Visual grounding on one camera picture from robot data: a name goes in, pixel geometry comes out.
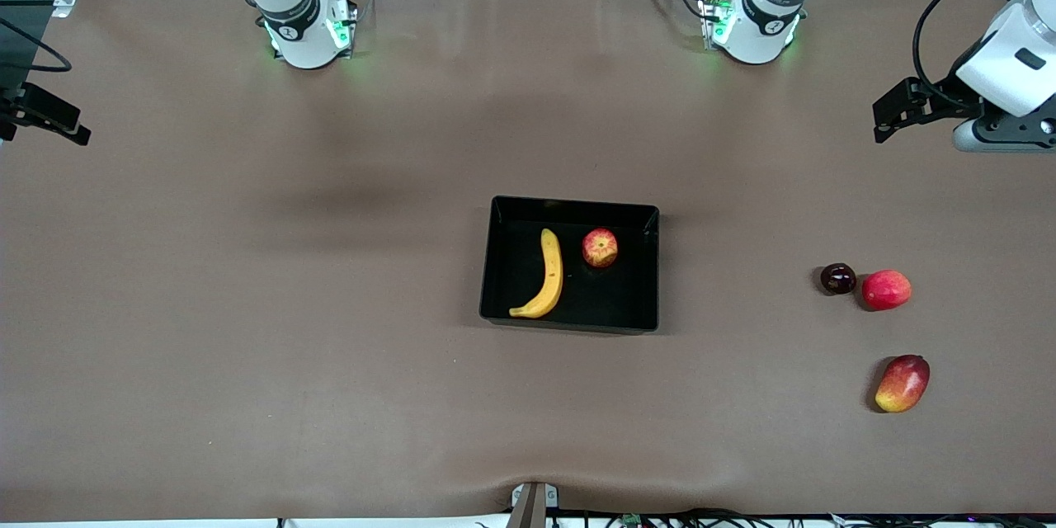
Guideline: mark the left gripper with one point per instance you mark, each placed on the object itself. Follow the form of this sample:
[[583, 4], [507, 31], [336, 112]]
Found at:
[[948, 93]]

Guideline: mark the red yellow apple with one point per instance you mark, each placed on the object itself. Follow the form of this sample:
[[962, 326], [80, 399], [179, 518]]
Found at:
[[600, 247]]

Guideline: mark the yellow banana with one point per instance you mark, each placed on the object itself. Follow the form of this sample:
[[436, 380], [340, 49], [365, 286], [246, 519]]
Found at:
[[551, 272]]

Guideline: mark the black plastic box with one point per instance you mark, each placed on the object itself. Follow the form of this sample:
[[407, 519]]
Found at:
[[528, 264]]

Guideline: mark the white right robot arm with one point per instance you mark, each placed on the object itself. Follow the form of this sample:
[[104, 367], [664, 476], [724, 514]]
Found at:
[[301, 41]]

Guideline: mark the pink red peach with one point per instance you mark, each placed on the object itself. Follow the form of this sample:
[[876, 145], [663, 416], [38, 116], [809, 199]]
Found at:
[[887, 289]]

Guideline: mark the dark purple plum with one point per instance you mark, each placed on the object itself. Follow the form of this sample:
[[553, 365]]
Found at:
[[838, 278]]

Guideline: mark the red yellow mango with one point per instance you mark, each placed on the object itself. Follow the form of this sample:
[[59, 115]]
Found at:
[[902, 384]]

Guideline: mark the small green connector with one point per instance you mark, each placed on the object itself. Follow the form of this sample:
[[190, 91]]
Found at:
[[632, 520]]

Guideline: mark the metal camera post bracket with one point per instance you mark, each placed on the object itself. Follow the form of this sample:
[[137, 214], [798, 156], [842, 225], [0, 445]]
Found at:
[[532, 507]]

